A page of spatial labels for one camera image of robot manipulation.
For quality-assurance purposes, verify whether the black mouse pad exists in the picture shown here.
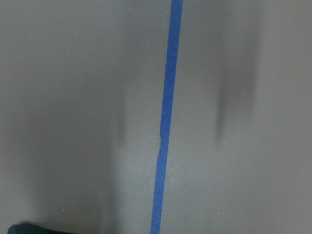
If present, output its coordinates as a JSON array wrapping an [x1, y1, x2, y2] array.
[[7, 221, 64, 234]]

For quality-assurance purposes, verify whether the blue tape line lengthwise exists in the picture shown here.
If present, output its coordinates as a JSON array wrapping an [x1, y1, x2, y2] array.
[[150, 0, 183, 234]]

